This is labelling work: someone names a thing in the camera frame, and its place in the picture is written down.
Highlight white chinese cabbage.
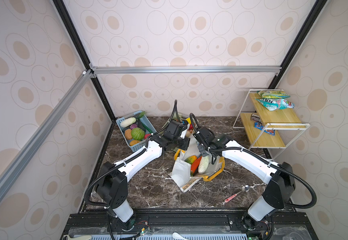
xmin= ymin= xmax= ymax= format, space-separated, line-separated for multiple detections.
xmin=198 ymin=155 xmax=210 ymax=174

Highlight orange-red carrot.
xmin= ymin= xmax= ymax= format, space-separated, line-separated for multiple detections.
xmin=190 ymin=156 xmax=202 ymax=176

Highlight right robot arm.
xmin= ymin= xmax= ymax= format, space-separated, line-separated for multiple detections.
xmin=189 ymin=113 xmax=317 ymax=225

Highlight white radish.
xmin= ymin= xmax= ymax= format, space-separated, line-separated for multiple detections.
xmin=120 ymin=117 xmax=137 ymax=128

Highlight horizontal aluminium rail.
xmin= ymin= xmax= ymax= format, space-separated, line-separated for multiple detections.
xmin=83 ymin=65 xmax=282 ymax=76

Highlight diagonal aluminium rail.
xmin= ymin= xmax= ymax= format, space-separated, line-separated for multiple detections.
xmin=0 ymin=69 xmax=93 ymax=203

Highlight orange potato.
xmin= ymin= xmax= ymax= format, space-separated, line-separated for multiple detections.
xmin=124 ymin=129 xmax=133 ymax=140

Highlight white grocery bag yellow handles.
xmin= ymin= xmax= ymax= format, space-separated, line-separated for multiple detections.
xmin=170 ymin=136 xmax=225 ymax=193

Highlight purple cabbage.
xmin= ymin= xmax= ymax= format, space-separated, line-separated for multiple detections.
xmin=130 ymin=124 xmax=139 ymax=130

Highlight green cabbage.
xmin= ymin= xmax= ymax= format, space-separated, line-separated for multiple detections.
xmin=132 ymin=128 xmax=146 ymax=141

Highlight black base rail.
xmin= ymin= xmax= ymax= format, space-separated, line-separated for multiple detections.
xmin=60 ymin=209 xmax=318 ymax=240

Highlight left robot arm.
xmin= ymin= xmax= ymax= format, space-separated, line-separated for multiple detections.
xmin=84 ymin=100 xmax=190 ymax=224

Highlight blue plastic basket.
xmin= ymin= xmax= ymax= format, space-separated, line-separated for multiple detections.
xmin=116 ymin=111 xmax=156 ymax=152

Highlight yellow-green snack bag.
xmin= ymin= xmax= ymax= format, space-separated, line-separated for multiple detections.
xmin=257 ymin=90 xmax=290 ymax=99

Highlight blue snack packet lower shelf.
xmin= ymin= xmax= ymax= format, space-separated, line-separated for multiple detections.
xmin=254 ymin=122 xmax=276 ymax=136

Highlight brown chocolate packet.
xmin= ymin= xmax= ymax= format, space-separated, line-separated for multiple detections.
xmin=250 ymin=114 xmax=262 ymax=123

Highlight green leafy vegetable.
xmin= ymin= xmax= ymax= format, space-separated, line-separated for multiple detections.
xmin=136 ymin=111 xmax=146 ymax=119

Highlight green plastic basket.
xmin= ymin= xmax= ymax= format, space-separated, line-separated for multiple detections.
xmin=173 ymin=112 xmax=193 ymax=132

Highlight teal snack bag middle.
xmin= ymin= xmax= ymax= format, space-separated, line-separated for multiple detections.
xmin=256 ymin=99 xmax=294 ymax=111

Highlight white wire wooden shelf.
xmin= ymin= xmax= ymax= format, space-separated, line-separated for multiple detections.
xmin=232 ymin=89 xmax=310 ymax=159

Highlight pink handled spoon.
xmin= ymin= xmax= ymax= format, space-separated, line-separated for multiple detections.
xmin=224 ymin=185 xmax=250 ymax=203

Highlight orange-green papaya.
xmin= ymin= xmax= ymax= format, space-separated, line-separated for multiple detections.
xmin=185 ymin=155 xmax=197 ymax=165

